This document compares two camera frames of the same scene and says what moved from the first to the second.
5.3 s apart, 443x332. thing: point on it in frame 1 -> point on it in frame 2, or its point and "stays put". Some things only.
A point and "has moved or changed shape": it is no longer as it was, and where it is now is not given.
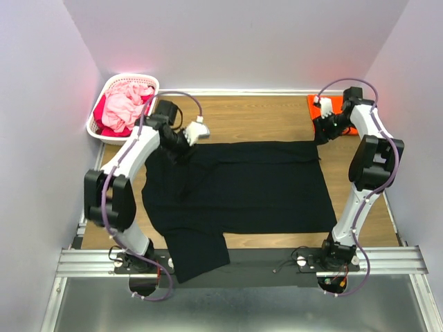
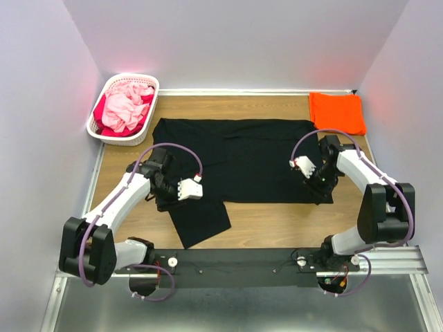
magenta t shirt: (106, 131) stays put
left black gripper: (181, 155) -> (163, 205)
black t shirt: (196, 195) has moved or changed shape
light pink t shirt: (123, 104) stays put
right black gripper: (322, 137) -> (320, 196)
